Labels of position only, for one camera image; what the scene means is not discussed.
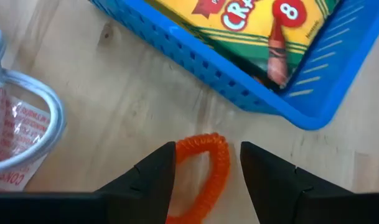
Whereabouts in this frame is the clear plastic bag red print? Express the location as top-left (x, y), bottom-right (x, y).
top-left (0, 86), bottom-right (52, 192)

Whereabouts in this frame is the Crayola crayon box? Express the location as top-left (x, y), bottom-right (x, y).
top-left (144, 0), bottom-right (344, 91)

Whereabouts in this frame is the orange spiral wrist coil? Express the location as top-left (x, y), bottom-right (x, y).
top-left (165, 133), bottom-right (232, 224)

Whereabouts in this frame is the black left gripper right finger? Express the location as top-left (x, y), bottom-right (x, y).
top-left (240, 141), bottom-right (353, 224)

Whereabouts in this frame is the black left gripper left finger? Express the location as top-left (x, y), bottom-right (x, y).
top-left (94, 141), bottom-right (177, 224)

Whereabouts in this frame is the blue plastic basket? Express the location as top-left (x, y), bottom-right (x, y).
top-left (88, 0), bottom-right (379, 131)

